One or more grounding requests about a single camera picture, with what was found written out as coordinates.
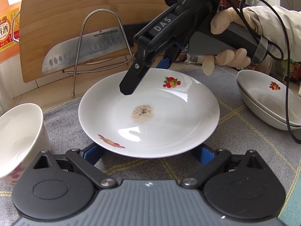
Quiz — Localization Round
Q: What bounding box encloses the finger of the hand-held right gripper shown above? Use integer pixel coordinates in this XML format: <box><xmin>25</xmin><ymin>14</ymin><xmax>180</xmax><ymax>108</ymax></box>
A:
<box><xmin>119</xmin><ymin>44</ymin><xmax>170</xmax><ymax>96</ymax></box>
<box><xmin>156</xmin><ymin>44</ymin><xmax>186</xmax><ymax>70</ymax></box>

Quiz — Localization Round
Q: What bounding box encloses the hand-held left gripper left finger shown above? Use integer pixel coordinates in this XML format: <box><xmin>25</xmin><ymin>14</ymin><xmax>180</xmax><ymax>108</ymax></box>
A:
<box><xmin>32</xmin><ymin>144</ymin><xmax>118</xmax><ymax>190</ymax></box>

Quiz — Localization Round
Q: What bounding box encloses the metal wire rack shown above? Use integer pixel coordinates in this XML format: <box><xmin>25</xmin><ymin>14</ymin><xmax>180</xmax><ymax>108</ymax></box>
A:
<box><xmin>62</xmin><ymin>9</ymin><xmax>135</xmax><ymax>97</ymax></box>

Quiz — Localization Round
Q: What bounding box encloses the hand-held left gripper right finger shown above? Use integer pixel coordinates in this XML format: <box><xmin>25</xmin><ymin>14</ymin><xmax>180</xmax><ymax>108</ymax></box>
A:
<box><xmin>181</xmin><ymin>144</ymin><xmax>271</xmax><ymax>190</ymax></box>

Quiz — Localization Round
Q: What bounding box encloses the black-handled kitchen knife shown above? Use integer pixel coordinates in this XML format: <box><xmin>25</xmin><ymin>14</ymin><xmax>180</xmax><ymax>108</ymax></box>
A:
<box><xmin>42</xmin><ymin>23</ymin><xmax>151</xmax><ymax>76</ymax></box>

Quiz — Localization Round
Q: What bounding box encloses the stained white fruit-print plate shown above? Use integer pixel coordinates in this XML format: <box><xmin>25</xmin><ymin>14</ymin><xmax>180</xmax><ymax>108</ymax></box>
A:
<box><xmin>78</xmin><ymin>68</ymin><xmax>220</xmax><ymax>159</ymax></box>

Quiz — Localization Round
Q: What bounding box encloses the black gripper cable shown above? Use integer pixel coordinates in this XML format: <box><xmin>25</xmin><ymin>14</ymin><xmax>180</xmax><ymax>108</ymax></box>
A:
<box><xmin>221</xmin><ymin>0</ymin><xmax>301</xmax><ymax>144</ymax></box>

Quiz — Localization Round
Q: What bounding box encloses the white floral bowl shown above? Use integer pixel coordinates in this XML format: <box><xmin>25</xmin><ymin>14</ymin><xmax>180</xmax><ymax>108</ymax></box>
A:
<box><xmin>0</xmin><ymin>103</ymin><xmax>52</xmax><ymax>186</ymax></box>

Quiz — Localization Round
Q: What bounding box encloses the orange cooking wine bottle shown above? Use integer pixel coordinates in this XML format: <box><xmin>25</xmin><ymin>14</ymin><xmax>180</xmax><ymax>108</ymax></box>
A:
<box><xmin>0</xmin><ymin>0</ymin><xmax>23</xmax><ymax>64</ymax></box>

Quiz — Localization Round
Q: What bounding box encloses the grey checked towel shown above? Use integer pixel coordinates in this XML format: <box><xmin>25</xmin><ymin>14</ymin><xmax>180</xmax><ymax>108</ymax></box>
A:
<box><xmin>0</xmin><ymin>66</ymin><xmax>301</xmax><ymax>226</ymax></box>

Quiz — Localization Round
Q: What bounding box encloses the person's right forearm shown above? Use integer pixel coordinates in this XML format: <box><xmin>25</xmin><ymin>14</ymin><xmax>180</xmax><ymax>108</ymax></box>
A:
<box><xmin>242</xmin><ymin>5</ymin><xmax>301</xmax><ymax>59</ymax></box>

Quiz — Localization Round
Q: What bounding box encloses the person's right hand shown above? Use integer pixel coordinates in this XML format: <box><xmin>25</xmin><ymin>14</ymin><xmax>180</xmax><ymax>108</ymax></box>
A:
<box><xmin>202</xmin><ymin>6</ymin><xmax>259</xmax><ymax>76</ymax></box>

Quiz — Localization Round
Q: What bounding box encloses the wooden cutting board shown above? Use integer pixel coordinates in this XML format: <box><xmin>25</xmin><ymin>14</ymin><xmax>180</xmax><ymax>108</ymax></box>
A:
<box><xmin>18</xmin><ymin>0</ymin><xmax>170</xmax><ymax>83</ymax></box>

